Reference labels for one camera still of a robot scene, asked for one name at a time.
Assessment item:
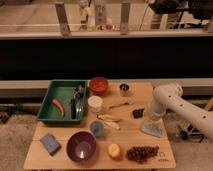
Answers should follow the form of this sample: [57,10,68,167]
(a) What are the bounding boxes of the black handled utensil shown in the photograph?
[70,85,84,119]

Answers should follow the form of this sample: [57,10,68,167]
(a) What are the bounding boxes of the purple bowl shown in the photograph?
[66,131,96,163]

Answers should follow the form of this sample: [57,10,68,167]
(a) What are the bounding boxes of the black rectangular block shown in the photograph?
[132,108,144,119]

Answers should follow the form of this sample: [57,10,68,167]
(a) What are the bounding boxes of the bunch of dark grapes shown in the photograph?
[126,146,159,163]

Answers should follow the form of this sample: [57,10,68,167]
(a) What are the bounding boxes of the black wheeled stand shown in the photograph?
[177,122,205,143]

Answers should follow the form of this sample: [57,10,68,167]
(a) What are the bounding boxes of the wooden folding table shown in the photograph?
[24,82,176,170]

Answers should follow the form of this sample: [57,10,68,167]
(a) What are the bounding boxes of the orange fruit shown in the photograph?
[108,143,121,160]

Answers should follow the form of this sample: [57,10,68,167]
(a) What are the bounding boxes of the blue small cup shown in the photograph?
[90,121,104,138]

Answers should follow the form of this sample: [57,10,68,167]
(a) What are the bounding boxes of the white round container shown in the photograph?
[88,96,103,113]

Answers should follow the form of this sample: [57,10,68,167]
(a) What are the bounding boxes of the red bowl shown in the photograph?
[89,77,108,94]

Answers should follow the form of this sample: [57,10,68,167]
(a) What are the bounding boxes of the light blue towel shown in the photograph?
[140,124,162,138]

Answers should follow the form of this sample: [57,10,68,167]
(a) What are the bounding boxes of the green plastic tray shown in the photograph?
[37,80,87,124]

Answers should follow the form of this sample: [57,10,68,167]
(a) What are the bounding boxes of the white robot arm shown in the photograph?
[144,83,213,140]

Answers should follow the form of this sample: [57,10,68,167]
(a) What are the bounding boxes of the beige plastic spoon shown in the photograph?
[109,100,134,109]

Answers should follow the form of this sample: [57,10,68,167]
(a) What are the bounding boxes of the blue sponge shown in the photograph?
[40,133,61,156]

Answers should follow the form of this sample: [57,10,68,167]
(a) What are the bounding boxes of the red chili pepper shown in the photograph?
[52,99,65,117]

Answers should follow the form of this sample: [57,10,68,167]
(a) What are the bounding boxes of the yellow handled knife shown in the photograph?
[97,114,120,130]

